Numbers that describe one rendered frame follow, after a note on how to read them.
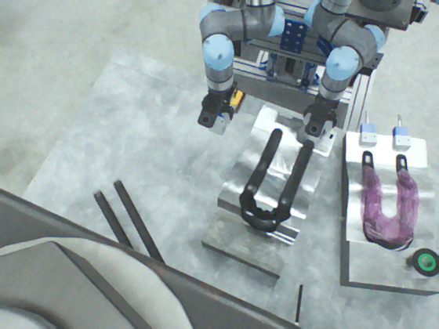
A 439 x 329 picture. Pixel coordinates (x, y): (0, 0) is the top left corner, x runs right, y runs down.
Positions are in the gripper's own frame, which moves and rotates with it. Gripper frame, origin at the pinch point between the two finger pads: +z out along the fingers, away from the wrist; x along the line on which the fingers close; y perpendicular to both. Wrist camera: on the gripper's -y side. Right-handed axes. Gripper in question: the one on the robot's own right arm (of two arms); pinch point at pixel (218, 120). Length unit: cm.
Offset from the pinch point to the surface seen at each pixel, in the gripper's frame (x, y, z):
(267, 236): -28.1, -26.3, 8.8
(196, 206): -2.8, -24.9, 14.9
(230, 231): -17.2, -29.3, 8.8
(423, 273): -71, -21, 0
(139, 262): -25, -57, -106
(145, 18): 95, 93, 95
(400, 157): -58, 16, 10
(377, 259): -59, -21, 4
